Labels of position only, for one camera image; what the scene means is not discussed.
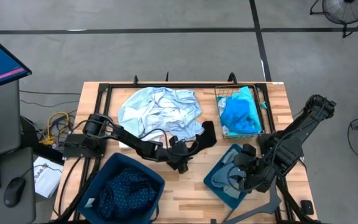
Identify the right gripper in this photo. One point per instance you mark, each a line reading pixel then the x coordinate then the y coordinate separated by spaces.
pixel 258 177

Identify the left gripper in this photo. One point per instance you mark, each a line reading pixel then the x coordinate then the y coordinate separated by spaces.
pixel 180 154

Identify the gray knit cloth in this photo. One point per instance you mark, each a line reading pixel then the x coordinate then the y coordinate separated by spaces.
pixel 230 157

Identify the slate blue cloth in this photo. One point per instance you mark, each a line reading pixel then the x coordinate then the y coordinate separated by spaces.
pixel 224 180

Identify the black cloth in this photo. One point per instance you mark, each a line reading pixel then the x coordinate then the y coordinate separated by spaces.
pixel 208 133

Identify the bright blue fleece cloth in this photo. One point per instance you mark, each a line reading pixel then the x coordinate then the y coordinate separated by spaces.
pixel 238 118

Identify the light blue shirt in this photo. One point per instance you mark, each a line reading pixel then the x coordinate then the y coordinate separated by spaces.
pixel 160 109

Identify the white cloth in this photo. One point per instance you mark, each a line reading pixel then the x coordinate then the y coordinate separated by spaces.
pixel 126 145

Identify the teal cloth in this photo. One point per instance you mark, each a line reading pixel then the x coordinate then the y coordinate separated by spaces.
pixel 244 95

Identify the navy dotted cloth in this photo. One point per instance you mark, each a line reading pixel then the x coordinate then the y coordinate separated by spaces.
pixel 126 193

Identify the white printed label tag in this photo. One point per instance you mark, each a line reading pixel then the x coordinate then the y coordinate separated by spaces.
pixel 89 203

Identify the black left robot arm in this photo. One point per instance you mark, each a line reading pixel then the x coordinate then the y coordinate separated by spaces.
pixel 129 140

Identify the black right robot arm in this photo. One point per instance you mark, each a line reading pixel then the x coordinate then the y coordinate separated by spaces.
pixel 306 124

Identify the teal plastic bin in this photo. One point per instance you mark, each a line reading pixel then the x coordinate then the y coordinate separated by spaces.
pixel 211 182

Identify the navy white striped fabric bin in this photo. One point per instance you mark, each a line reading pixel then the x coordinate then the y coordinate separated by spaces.
pixel 117 161

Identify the small black puck device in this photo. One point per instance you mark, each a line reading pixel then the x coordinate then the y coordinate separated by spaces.
pixel 307 207

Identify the white printed paper bag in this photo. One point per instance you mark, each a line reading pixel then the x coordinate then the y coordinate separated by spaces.
pixel 47 180

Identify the black computer mouse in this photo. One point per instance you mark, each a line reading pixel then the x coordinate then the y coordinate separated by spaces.
pixel 14 191

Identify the grey side desk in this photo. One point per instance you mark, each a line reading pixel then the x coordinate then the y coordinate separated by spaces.
pixel 8 124

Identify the black floor fan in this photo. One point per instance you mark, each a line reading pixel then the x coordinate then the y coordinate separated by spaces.
pixel 346 11

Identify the grey flat camera bracket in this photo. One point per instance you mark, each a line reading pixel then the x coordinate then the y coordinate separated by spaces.
pixel 269 205

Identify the black metal rig frame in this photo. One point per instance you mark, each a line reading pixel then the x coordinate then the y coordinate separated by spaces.
pixel 182 85

